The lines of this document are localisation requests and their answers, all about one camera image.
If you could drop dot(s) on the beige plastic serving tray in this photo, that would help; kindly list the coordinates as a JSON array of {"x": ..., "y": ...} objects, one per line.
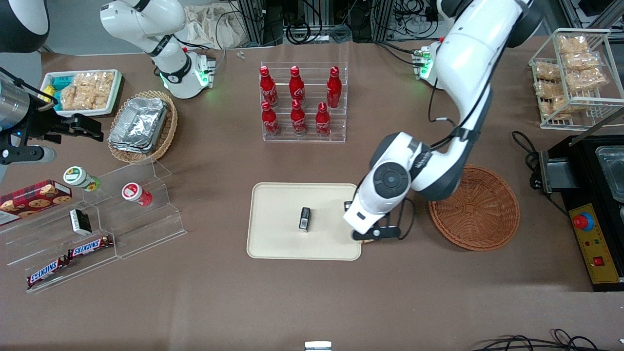
[{"x": 278, "y": 219}]

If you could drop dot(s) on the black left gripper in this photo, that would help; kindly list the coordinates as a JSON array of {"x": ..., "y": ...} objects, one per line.
[{"x": 348, "y": 205}]

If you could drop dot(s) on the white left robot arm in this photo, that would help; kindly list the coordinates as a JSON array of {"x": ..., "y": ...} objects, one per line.
[{"x": 463, "y": 63}]

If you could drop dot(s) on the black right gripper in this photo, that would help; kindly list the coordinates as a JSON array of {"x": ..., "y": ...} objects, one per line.
[{"x": 43, "y": 125}]

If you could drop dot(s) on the small black gum box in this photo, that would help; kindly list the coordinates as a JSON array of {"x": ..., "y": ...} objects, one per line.
[{"x": 304, "y": 219}]

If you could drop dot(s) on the yellow snack packet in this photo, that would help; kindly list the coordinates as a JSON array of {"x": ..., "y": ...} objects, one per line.
[{"x": 48, "y": 93}]

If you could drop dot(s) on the small white device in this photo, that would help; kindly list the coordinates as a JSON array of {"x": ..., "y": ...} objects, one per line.
[{"x": 318, "y": 346}]

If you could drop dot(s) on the red emergency stop button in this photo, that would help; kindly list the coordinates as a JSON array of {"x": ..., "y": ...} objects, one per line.
[{"x": 583, "y": 222}]

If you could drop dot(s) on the beige cloth bag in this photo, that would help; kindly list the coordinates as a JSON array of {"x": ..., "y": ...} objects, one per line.
[{"x": 214, "y": 27}]

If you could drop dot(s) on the red cola bottle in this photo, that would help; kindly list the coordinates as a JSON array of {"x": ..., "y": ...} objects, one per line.
[
  {"x": 297, "y": 87},
  {"x": 298, "y": 121},
  {"x": 268, "y": 87},
  {"x": 270, "y": 122},
  {"x": 334, "y": 88},
  {"x": 322, "y": 123}
]

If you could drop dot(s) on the steel appliance pan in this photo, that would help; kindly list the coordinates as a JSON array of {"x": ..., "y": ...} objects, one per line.
[{"x": 613, "y": 170}]

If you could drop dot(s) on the black table appliance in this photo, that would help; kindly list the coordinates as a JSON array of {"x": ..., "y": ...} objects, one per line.
[{"x": 580, "y": 165}]

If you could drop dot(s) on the snickers chocolate bar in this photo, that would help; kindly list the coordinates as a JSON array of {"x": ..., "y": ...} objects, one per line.
[
  {"x": 90, "y": 246},
  {"x": 46, "y": 272}
]

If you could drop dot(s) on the light oval wicker basket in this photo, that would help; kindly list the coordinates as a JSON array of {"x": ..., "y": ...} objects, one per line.
[{"x": 168, "y": 131}]

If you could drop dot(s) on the black and white small box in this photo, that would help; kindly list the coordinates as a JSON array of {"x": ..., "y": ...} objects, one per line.
[{"x": 80, "y": 222}]

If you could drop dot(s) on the red lidded cup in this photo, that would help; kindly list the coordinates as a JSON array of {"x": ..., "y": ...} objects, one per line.
[{"x": 134, "y": 192}]

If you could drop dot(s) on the clear acrylic stepped shelf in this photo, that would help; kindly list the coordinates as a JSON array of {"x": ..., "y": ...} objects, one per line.
[{"x": 146, "y": 229}]

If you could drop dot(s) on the red cookie box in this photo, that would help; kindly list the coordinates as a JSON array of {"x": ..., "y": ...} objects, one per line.
[{"x": 29, "y": 201}]

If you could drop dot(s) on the clear acrylic bottle rack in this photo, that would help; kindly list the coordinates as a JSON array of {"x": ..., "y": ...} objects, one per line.
[{"x": 312, "y": 136}]

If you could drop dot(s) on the clear bag of rice crackers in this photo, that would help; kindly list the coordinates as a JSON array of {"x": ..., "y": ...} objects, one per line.
[{"x": 87, "y": 90}]

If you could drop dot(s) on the teal snack packet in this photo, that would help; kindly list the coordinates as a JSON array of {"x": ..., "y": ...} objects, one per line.
[{"x": 61, "y": 82}]

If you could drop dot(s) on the yellow control panel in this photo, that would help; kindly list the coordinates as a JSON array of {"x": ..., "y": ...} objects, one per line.
[{"x": 602, "y": 248}]

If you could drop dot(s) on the brown round wicker basket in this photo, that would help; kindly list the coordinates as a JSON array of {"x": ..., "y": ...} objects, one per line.
[{"x": 480, "y": 214}]

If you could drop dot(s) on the bagged fried snack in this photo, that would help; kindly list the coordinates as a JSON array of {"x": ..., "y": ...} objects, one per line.
[
  {"x": 547, "y": 72},
  {"x": 563, "y": 106},
  {"x": 547, "y": 89},
  {"x": 581, "y": 61},
  {"x": 571, "y": 44},
  {"x": 587, "y": 79}
]

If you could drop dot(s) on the stacked aluminium foil trays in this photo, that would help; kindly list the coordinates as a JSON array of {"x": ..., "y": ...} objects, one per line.
[{"x": 139, "y": 124}]

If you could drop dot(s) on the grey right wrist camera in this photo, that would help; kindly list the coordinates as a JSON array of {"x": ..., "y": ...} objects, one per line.
[{"x": 27, "y": 155}]

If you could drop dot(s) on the green lidded cup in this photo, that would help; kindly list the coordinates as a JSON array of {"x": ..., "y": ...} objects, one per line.
[{"x": 78, "y": 177}]

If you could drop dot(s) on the white rectangular snack tray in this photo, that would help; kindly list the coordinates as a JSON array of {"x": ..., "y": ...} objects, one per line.
[{"x": 116, "y": 92}]

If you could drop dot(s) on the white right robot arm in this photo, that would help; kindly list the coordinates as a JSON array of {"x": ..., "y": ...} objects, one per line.
[{"x": 146, "y": 24}]

